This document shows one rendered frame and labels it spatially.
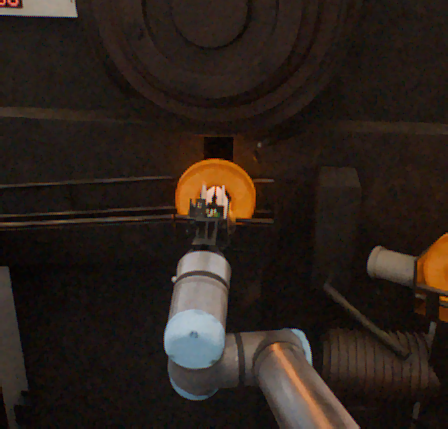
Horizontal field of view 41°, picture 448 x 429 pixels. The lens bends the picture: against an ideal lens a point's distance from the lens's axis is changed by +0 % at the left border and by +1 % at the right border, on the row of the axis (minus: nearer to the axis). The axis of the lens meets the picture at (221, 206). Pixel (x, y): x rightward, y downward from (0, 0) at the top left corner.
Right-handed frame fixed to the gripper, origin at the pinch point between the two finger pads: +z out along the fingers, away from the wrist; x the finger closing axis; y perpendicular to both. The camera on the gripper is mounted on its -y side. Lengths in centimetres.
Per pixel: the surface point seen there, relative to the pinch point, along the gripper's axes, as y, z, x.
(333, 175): 5.0, 1.5, -22.5
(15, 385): -78, -2, 60
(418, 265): 1.2, -16.5, -36.3
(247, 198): 0.3, -1.0, -6.3
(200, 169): 5.8, 0.7, 2.8
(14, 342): -84, 16, 68
